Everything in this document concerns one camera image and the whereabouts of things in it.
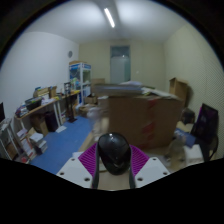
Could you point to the round wall clock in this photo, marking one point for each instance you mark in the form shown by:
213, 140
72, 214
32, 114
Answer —
70, 53

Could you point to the blue white display cabinet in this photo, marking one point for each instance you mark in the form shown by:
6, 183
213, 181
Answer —
80, 80

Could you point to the ceiling light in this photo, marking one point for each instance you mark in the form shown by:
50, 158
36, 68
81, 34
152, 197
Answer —
109, 17

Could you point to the white bookshelf unit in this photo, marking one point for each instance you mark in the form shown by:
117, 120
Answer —
13, 143

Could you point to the pale door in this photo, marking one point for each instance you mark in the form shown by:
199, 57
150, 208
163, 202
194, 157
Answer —
119, 66

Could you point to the tall open cardboard box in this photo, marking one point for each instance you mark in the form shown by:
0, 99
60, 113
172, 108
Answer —
178, 90

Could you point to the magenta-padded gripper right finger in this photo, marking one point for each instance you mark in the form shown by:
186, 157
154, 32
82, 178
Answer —
153, 170

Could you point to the black metal stand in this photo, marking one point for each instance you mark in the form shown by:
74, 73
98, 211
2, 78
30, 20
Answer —
70, 103

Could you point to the black computer mouse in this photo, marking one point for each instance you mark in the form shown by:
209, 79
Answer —
114, 153

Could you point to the black bin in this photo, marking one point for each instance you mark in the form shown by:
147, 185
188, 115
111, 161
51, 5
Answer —
51, 121

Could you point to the pile of books and papers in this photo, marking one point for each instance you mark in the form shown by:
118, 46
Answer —
120, 89

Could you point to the stack of books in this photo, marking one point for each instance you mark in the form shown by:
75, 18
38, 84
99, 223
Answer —
38, 141

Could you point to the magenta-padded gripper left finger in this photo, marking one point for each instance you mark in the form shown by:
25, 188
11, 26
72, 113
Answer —
71, 171

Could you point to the long cluttered wall desk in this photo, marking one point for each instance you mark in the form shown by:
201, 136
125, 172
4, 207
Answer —
43, 105

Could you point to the dark storage box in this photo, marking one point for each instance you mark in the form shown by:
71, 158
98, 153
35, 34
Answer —
188, 115

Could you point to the large cardboard box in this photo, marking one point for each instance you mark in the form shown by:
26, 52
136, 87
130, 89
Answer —
143, 120

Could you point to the stacked cardboard boxes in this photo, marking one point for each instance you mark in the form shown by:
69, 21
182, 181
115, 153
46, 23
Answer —
98, 83

